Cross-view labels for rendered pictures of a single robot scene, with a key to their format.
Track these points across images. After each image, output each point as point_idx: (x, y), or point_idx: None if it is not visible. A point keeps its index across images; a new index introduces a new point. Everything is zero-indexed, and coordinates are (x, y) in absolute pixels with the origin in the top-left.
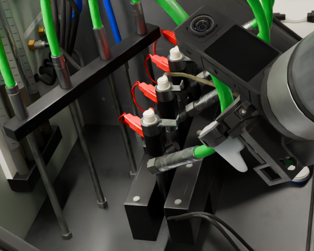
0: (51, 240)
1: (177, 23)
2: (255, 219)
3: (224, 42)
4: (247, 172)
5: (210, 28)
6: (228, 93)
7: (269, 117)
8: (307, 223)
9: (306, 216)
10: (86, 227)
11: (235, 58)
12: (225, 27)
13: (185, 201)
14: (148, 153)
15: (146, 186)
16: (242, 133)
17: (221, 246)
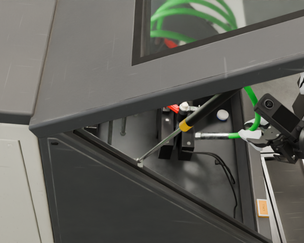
0: None
1: (249, 95)
2: (206, 141)
3: (278, 113)
4: None
5: (272, 105)
6: (260, 120)
7: (302, 149)
8: (231, 143)
9: (229, 139)
10: (117, 147)
11: (284, 121)
12: (278, 105)
13: (192, 142)
14: (178, 121)
15: (169, 133)
16: (279, 147)
17: (192, 156)
